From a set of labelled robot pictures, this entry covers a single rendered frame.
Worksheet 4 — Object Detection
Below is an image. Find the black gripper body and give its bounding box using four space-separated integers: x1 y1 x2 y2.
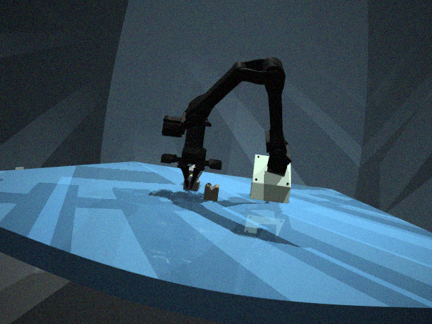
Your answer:
161 138 222 170

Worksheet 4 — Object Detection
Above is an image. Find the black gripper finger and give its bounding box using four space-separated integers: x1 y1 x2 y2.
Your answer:
178 166 189 189
190 168 204 189

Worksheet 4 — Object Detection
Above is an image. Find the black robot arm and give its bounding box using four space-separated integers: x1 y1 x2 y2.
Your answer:
162 57 291 176

